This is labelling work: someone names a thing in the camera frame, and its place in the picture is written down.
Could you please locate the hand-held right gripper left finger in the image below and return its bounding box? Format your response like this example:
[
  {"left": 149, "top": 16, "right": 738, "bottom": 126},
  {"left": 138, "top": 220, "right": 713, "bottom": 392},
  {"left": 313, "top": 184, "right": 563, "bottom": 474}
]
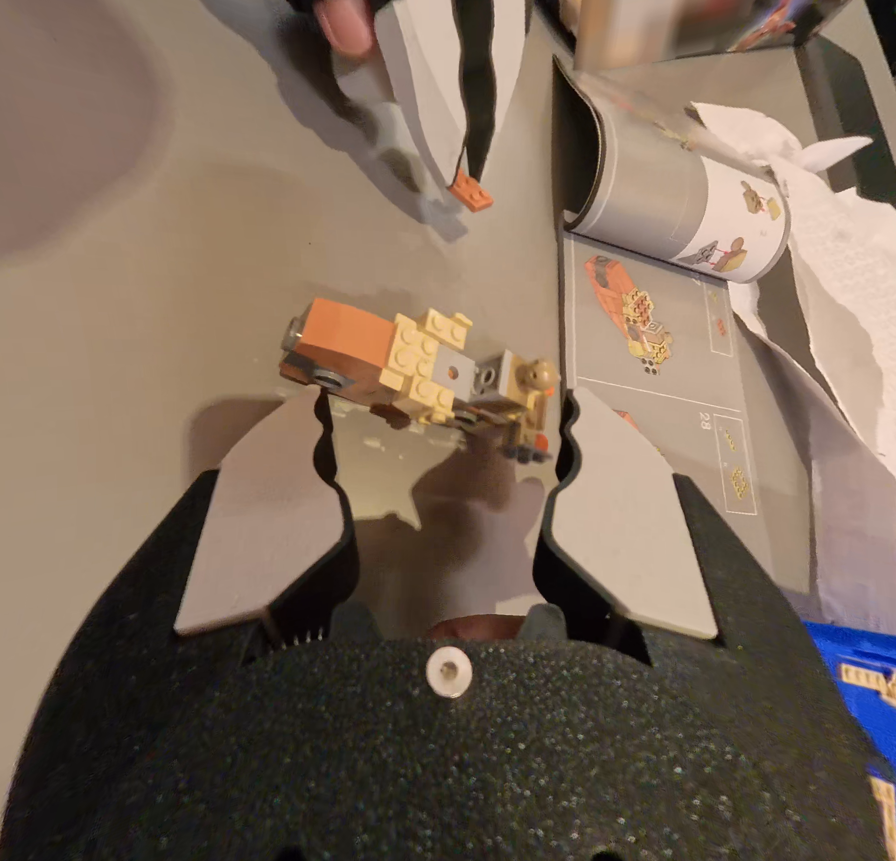
[{"left": 174, "top": 388, "right": 358, "bottom": 638}]

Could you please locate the grey instruction booklet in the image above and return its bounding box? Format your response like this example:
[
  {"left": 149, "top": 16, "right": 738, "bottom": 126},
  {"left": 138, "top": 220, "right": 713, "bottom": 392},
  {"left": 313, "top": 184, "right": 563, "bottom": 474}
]
[{"left": 552, "top": 54, "right": 793, "bottom": 568}]

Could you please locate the crumpled white paper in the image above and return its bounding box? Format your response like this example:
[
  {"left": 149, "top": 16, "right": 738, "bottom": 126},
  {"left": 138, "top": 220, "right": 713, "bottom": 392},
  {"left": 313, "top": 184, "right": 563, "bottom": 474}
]
[{"left": 682, "top": 99, "right": 896, "bottom": 596}]

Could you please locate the blue plastic bin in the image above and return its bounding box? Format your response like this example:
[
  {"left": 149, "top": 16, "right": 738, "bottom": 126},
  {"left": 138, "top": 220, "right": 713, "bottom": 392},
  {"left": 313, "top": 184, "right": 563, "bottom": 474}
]
[{"left": 801, "top": 619, "right": 896, "bottom": 834}]

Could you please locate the black desk cable flap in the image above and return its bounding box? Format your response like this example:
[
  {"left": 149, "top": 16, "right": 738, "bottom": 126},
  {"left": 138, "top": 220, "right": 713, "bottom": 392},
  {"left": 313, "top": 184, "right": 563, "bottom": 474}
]
[{"left": 798, "top": 35, "right": 896, "bottom": 211}]

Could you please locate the small orange brick plate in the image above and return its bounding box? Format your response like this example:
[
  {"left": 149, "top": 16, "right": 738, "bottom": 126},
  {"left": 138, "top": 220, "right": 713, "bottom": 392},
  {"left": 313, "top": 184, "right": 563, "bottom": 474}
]
[{"left": 448, "top": 171, "right": 494, "bottom": 212}]

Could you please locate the person's left hand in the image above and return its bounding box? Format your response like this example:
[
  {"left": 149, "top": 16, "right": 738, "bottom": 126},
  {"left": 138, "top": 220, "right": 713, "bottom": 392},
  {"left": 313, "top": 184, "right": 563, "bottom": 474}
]
[{"left": 314, "top": 0, "right": 380, "bottom": 61}]

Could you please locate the orange and tan brick model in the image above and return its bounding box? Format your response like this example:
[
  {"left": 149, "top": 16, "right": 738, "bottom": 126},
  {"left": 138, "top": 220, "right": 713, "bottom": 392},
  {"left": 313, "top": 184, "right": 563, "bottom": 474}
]
[{"left": 280, "top": 297, "right": 562, "bottom": 464}]

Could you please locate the grey desk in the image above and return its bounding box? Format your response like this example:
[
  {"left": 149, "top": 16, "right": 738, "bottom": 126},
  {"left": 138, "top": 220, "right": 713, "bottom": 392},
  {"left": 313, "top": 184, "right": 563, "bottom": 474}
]
[{"left": 0, "top": 0, "right": 896, "bottom": 638}]

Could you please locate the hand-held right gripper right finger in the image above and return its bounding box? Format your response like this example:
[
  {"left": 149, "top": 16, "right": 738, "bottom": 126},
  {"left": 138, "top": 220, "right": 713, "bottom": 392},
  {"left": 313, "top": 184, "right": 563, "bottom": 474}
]
[{"left": 532, "top": 387, "right": 723, "bottom": 643}]

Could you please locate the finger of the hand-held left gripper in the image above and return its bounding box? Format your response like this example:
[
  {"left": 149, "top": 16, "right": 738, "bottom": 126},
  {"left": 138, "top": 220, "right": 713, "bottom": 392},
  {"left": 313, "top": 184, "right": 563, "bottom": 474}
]
[
  {"left": 468, "top": 0, "right": 531, "bottom": 177},
  {"left": 343, "top": 0, "right": 484, "bottom": 193}
]

